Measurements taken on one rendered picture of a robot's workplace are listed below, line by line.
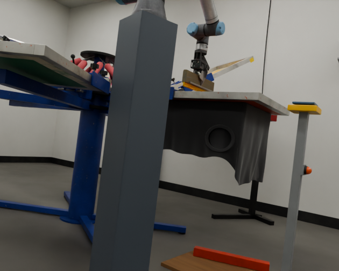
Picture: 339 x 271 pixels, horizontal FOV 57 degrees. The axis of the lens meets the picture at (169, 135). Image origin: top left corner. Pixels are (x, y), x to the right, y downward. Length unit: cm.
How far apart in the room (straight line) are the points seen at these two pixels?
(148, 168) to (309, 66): 294
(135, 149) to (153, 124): 13
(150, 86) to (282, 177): 280
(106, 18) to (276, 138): 360
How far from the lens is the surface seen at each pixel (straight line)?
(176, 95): 175
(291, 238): 167
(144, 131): 124
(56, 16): 660
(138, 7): 137
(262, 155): 198
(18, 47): 123
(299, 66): 396
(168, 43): 134
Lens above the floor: 72
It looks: 1 degrees up
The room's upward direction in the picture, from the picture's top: 7 degrees clockwise
